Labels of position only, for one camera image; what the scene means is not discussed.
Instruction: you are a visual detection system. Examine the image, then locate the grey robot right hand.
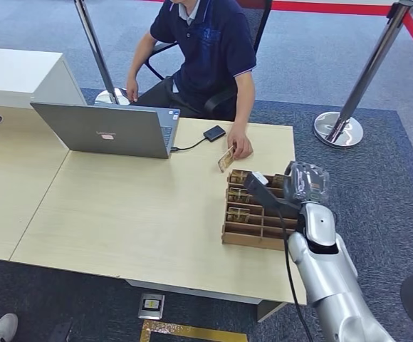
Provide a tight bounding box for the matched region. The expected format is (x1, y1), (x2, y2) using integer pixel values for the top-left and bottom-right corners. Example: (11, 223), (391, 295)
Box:
(283, 161), (331, 204)

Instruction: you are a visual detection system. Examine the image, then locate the person's left hand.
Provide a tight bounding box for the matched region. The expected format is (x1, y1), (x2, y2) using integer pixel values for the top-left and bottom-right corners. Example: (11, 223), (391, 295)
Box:
(227, 123), (254, 160)

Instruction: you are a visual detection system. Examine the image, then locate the person's right hand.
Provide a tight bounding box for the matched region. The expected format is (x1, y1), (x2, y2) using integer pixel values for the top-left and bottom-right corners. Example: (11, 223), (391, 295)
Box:
(126, 75), (139, 103)

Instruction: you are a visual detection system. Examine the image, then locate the brown wooden card organizer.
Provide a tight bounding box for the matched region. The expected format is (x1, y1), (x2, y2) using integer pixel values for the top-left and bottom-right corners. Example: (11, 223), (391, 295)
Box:
(221, 169), (300, 252)

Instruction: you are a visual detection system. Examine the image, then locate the person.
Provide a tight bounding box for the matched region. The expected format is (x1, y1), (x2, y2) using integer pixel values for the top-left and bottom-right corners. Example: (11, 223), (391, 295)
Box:
(125, 0), (257, 160)

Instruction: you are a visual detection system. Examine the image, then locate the black external drive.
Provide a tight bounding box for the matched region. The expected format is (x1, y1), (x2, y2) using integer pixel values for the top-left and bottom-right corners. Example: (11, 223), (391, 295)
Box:
(203, 125), (227, 143)

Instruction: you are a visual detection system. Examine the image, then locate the grey laptop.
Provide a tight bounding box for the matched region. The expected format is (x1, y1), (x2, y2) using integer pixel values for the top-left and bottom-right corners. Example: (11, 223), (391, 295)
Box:
(30, 102), (180, 160)

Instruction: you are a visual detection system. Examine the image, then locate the black office chair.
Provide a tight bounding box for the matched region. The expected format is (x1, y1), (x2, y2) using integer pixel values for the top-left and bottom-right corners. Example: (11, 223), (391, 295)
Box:
(143, 0), (273, 119)

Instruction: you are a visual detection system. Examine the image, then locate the white cabinet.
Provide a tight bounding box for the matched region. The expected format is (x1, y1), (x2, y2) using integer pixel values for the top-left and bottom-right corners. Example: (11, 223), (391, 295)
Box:
(0, 47), (87, 110)

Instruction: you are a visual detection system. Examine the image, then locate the silver floor socket box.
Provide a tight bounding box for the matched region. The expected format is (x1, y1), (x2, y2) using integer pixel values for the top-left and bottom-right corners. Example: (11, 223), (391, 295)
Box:
(137, 293), (165, 321)

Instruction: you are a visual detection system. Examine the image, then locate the grey shoe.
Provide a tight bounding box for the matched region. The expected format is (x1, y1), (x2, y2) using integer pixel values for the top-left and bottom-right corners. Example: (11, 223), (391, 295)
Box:
(0, 313), (19, 342)

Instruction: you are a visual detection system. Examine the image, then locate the chrome stanchion post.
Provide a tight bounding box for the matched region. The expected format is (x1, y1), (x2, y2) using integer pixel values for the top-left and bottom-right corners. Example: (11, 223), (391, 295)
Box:
(74, 0), (131, 106)
(313, 0), (413, 149)

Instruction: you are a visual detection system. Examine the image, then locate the black drive cable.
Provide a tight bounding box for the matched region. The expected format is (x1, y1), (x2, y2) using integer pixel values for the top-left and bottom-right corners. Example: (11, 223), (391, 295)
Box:
(171, 137), (207, 153)

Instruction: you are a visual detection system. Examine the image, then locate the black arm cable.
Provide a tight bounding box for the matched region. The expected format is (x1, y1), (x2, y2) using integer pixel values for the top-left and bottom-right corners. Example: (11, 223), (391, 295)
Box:
(276, 209), (314, 342)

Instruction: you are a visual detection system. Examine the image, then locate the white desk frame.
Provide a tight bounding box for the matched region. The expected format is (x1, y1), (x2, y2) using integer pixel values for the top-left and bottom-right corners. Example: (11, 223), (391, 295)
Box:
(125, 278), (287, 323)

